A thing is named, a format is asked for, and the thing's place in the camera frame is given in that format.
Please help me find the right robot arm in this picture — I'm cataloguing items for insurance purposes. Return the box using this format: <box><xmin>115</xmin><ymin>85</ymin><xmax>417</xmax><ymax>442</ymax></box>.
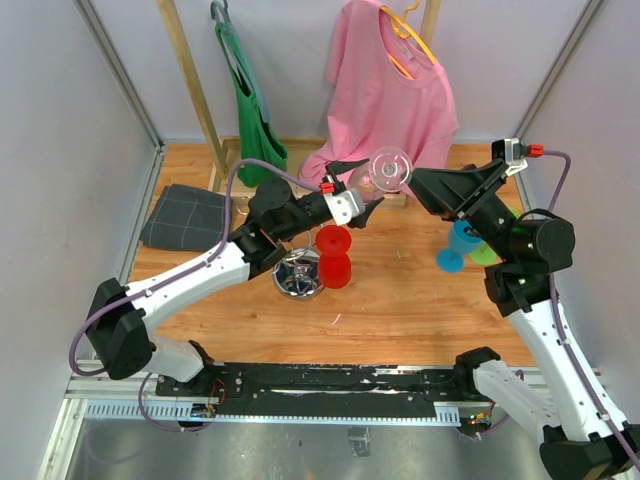
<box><xmin>409</xmin><ymin>159</ymin><xmax>639</xmax><ymax>479</ymax></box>

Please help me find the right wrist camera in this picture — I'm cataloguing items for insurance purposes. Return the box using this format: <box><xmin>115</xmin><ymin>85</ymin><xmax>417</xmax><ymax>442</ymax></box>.
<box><xmin>491</xmin><ymin>138</ymin><xmax>545</xmax><ymax>177</ymax></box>

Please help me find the red wine glass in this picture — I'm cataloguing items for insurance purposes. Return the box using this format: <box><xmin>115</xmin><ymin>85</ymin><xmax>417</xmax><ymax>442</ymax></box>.
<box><xmin>316</xmin><ymin>225</ymin><xmax>352</xmax><ymax>289</ymax></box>

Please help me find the yellow clothes hanger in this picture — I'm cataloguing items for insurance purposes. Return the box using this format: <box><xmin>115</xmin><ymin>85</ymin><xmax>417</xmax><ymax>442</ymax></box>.
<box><xmin>380</xmin><ymin>1</ymin><xmax>437</xmax><ymax>80</ymax></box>

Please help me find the dark grey checked cloth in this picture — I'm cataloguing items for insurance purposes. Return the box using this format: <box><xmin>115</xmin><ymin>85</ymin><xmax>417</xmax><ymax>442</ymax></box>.
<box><xmin>140</xmin><ymin>184</ymin><xmax>230</xmax><ymax>252</ymax></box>

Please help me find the green garment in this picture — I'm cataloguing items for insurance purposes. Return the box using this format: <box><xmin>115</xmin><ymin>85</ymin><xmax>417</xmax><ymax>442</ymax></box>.
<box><xmin>215</xmin><ymin>23</ymin><xmax>288</xmax><ymax>171</ymax></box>

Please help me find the green wine glass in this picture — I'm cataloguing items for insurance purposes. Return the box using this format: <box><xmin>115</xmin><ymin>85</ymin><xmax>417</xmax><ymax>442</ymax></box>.
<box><xmin>468</xmin><ymin>207</ymin><xmax>521</xmax><ymax>266</ymax></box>

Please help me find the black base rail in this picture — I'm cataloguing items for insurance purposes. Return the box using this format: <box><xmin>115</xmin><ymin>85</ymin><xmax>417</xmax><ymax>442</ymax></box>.
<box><xmin>156</xmin><ymin>362</ymin><xmax>490</xmax><ymax>421</ymax></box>

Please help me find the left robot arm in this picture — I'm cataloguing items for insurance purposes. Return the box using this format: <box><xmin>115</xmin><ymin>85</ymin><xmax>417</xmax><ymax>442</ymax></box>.
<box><xmin>79</xmin><ymin>161</ymin><xmax>374</xmax><ymax>396</ymax></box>

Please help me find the wooden clothes rack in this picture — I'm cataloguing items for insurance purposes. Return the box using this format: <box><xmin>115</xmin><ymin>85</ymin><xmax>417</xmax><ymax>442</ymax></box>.
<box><xmin>154</xmin><ymin>0</ymin><xmax>444</xmax><ymax>211</ymax></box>

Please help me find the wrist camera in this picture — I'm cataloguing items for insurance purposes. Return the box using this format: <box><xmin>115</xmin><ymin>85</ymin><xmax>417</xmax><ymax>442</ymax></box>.
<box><xmin>320</xmin><ymin>182</ymin><xmax>365</xmax><ymax>226</ymax></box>
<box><xmin>491</xmin><ymin>138</ymin><xmax>545</xmax><ymax>177</ymax></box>

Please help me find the pink t-shirt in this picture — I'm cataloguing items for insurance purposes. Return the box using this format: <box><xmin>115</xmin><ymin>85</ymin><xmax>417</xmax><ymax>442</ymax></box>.
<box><xmin>299</xmin><ymin>1</ymin><xmax>458</xmax><ymax>184</ymax></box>

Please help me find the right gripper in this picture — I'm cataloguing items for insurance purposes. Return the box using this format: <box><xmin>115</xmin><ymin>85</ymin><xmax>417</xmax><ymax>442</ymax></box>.
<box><xmin>400</xmin><ymin>158</ymin><xmax>518</xmax><ymax>262</ymax></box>

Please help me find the blue wine glass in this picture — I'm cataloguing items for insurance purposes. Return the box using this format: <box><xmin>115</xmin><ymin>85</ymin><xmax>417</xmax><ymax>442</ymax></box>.
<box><xmin>436</xmin><ymin>220</ymin><xmax>483</xmax><ymax>273</ymax></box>

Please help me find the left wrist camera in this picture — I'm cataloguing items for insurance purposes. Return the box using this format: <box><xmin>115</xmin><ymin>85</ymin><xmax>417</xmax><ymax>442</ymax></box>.
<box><xmin>320</xmin><ymin>182</ymin><xmax>365</xmax><ymax>226</ymax></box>

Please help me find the grey clothes hanger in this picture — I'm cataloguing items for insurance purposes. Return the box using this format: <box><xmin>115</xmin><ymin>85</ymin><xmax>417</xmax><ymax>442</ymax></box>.
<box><xmin>210</xmin><ymin>0</ymin><xmax>271</xmax><ymax>123</ymax></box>

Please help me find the chrome wine glass rack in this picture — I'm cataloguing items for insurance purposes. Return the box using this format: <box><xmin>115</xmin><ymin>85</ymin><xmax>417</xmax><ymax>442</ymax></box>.
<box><xmin>234</xmin><ymin>197</ymin><xmax>329</xmax><ymax>301</ymax></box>

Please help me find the clear wine glass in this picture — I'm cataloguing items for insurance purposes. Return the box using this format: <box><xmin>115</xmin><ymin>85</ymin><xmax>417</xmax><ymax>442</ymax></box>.
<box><xmin>348</xmin><ymin>146</ymin><xmax>413</xmax><ymax>203</ymax></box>

